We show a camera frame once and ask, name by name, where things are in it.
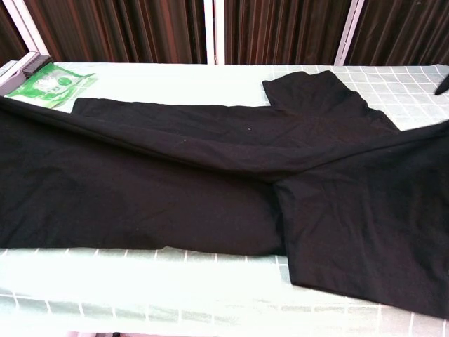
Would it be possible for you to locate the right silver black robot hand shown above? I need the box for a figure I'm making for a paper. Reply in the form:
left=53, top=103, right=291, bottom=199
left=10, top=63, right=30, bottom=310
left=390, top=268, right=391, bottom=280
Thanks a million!
left=434, top=72, right=449, bottom=97

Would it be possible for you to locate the black T-shirt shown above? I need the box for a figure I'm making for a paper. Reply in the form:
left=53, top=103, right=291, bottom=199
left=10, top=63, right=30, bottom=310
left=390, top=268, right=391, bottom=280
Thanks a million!
left=0, top=70, right=449, bottom=320

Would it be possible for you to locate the dark pleated curtain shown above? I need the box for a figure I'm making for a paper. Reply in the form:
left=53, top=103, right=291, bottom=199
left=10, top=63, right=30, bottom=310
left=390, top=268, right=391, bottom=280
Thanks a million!
left=223, top=0, right=352, bottom=66
left=346, top=0, right=449, bottom=67
left=0, top=0, right=28, bottom=67
left=24, top=0, right=208, bottom=65

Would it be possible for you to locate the green white checkered tablecloth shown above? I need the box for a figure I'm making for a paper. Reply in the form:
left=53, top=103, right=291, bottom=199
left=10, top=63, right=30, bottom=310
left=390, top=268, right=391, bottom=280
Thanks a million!
left=0, top=61, right=449, bottom=336

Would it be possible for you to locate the green plastic package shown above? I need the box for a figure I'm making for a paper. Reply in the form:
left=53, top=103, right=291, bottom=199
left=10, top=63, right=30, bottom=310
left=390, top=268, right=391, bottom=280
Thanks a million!
left=5, top=62, right=99, bottom=110

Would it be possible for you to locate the white screen frame post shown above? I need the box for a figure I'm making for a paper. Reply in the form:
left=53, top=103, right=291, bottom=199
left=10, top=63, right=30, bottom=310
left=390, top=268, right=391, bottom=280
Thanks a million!
left=204, top=0, right=226, bottom=66
left=7, top=0, right=51, bottom=60
left=333, top=0, right=366, bottom=67

